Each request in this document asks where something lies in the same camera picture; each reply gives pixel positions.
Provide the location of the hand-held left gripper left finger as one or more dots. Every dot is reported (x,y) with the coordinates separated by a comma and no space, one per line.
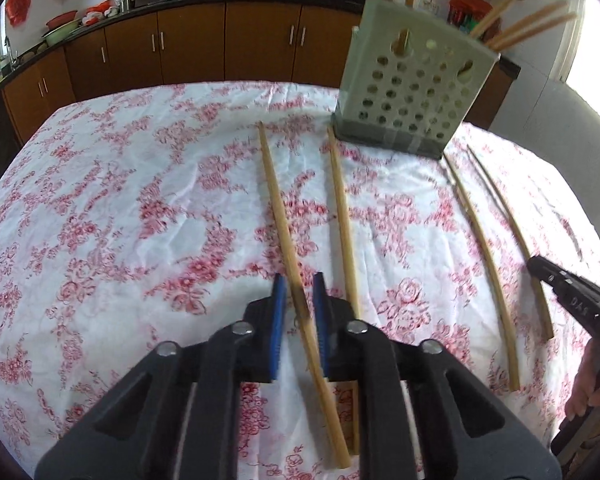
(278,310)

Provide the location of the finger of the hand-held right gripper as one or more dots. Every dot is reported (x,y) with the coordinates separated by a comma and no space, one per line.
(547,275)

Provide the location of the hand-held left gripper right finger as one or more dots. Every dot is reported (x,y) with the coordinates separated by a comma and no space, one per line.
(321,310)

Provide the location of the green perforated chopstick holder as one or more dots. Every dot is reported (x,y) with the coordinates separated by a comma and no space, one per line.
(410,100)

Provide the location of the person's right hand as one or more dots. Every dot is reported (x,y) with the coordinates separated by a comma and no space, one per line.
(580,390)

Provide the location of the pink floral tablecloth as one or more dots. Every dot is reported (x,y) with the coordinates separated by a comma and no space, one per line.
(130,210)

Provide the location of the group of condiment bottles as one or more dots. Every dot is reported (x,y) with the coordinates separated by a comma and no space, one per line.
(462,22)

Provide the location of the wooden base cabinets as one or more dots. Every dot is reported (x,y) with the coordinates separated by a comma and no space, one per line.
(190,45)

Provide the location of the red bag over bottles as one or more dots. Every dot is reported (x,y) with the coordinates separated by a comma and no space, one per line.
(470,2)

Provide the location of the orange plastic bag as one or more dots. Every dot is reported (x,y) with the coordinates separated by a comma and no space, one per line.
(100,11)

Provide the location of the green basin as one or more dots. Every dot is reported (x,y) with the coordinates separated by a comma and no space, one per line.
(62,34)

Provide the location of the red basin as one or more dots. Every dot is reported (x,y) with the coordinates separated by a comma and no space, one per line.
(61,20)

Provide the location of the metal faucet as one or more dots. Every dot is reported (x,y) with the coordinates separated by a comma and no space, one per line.
(10,52)

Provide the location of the red plastic bag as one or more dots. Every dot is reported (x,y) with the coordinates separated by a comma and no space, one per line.
(20,7)

